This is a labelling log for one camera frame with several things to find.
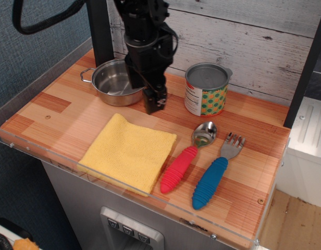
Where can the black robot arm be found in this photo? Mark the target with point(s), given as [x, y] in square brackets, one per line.
[144, 21]

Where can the small stainless steel pot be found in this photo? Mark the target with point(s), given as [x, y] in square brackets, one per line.
[112, 83]

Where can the yellow dish towel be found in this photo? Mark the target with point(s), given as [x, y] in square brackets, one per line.
[127, 155]

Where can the black vertical post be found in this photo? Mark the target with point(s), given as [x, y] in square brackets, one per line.
[100, 31]
[309, 65]

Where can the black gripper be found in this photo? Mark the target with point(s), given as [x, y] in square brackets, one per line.
[146, 64]

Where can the blue handled fork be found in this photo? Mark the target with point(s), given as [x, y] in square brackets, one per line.
[210, 180]

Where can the black vertical post right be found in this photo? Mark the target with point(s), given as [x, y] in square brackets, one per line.
[309, 65]

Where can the silver button control panel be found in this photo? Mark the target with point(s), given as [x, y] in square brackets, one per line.
[123, 232]

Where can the orange object bottom left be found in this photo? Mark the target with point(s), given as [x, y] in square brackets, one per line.
[25, 244]

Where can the black vertical post left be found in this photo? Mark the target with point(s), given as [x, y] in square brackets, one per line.
[100, 31]

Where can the red handled spoon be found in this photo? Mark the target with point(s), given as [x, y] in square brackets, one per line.
[203, 136]

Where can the toy food can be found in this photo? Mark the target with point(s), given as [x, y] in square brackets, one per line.
[206, 89]

